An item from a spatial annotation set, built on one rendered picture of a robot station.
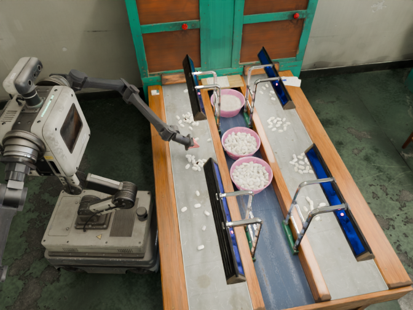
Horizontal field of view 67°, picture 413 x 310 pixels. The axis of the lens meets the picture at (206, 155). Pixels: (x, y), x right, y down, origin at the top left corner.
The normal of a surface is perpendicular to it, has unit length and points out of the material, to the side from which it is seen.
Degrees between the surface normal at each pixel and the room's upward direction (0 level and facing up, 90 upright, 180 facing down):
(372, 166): 0
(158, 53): 90
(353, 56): 87
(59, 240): 1
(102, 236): 0
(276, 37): 90
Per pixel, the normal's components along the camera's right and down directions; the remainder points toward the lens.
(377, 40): 0.15, 0.76
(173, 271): -0.01, -0.65
